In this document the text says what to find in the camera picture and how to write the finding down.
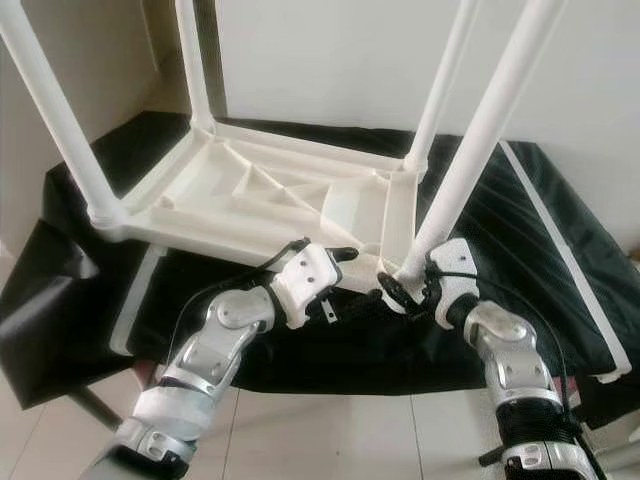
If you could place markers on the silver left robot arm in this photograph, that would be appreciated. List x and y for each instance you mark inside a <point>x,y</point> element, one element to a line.
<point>210,365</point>

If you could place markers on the white plastic children table top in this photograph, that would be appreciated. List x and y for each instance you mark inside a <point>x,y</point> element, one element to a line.
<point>260,200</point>

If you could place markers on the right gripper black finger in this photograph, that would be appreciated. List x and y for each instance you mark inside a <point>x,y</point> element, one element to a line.
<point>397,291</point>

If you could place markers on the black metal table leg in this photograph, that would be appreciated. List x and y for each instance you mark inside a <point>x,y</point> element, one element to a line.
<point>96,409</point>
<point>491,457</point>

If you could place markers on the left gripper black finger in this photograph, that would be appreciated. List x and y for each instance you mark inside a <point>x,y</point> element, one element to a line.
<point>341,254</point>

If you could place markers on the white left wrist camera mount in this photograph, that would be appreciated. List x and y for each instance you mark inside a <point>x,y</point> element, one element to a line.
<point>305,278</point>

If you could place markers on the black plastic table cover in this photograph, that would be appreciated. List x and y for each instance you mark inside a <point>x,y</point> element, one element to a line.
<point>70,320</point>

